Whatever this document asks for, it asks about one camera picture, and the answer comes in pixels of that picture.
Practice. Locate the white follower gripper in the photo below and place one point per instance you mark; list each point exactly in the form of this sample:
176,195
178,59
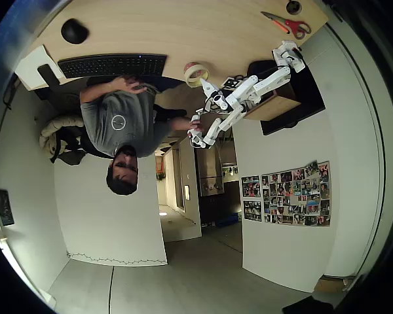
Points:
210,90

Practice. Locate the beige roll of tape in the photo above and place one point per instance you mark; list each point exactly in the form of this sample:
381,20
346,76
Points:
196,74

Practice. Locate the white leader arm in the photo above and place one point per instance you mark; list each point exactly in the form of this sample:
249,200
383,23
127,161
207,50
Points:
222,122

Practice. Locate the white follower robot arm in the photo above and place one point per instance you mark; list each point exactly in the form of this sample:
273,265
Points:
272,80

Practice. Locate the person's left forearm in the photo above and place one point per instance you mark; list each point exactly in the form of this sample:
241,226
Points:
98,90

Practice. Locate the person's right forearm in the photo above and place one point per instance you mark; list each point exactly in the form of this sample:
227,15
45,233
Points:
180,122

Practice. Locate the person's right hand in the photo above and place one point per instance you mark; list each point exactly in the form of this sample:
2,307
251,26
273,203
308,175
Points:
194,125

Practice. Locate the person's left hand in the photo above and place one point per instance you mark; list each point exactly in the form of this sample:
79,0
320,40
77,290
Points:
129,84

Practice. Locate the black white marker tag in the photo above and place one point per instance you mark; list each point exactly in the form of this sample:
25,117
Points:
229,82

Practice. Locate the stainless steel fridge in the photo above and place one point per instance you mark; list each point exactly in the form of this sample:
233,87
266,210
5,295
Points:
211,176

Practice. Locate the man in grey t-shirt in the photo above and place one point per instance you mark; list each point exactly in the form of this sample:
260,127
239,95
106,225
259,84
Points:
118,127

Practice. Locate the small photo sheet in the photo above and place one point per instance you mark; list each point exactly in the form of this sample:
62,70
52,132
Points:
252,211
251,186

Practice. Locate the black computer keyboard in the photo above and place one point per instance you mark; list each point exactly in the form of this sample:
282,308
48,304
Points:
113,65

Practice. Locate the blue crate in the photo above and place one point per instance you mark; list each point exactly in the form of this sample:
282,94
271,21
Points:
231,219

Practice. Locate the large photo collage poster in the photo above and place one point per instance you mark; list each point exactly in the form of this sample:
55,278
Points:
296,193

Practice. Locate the black backpack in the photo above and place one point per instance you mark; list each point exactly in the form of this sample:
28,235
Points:
70,145

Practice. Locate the black computer mouse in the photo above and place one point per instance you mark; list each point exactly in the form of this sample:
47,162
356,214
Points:
74,31

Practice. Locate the beige quilted blanket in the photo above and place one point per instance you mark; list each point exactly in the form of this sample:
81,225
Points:
54,131

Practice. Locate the white paper sheet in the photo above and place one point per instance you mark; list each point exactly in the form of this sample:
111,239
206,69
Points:
31,67

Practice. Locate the cardboard box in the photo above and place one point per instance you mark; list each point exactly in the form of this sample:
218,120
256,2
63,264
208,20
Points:
330,283

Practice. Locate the dark framed wall picture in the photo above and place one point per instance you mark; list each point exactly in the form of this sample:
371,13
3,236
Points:
4,207

